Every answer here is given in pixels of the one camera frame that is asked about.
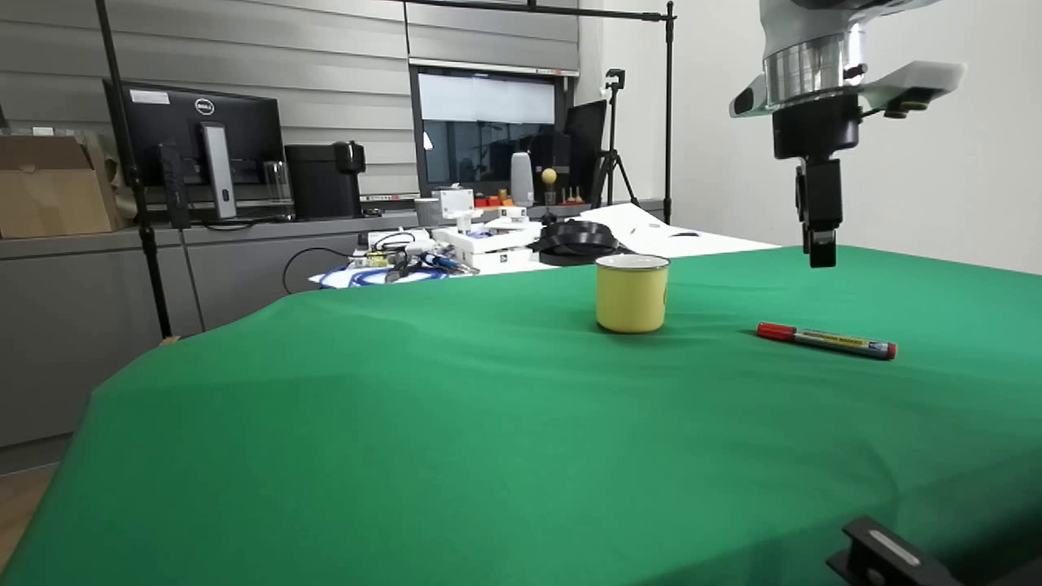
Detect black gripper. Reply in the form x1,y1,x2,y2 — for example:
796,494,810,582
772,93,860,266

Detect cardboard box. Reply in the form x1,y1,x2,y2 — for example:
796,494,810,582
0,137,122,241

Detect blue white cable pile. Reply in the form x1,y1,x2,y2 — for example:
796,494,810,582
307,223,483,293

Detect black tripod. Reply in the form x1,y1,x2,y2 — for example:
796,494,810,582
593,67,638,204

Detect green table cloth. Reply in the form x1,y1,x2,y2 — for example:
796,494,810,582
5,247,1042,586

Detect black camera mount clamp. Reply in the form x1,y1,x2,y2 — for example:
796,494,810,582
826,518,962,586

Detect black coiled cable bundle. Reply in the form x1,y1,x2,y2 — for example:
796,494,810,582
535,216,628,266

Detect black desktop computer box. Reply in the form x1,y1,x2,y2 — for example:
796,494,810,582
287,140,366,218

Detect white papers on table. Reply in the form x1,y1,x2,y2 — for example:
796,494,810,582
583,204,764,260

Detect red capped marker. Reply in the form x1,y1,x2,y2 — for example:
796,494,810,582
756,323,900,360

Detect yellow ceramic mug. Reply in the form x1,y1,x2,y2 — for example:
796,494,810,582
595,253,667,335

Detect black computer monitor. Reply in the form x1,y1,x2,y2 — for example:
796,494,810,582
104,80,291,220

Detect white speaker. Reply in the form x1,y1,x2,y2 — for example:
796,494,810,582
510,151,535,207

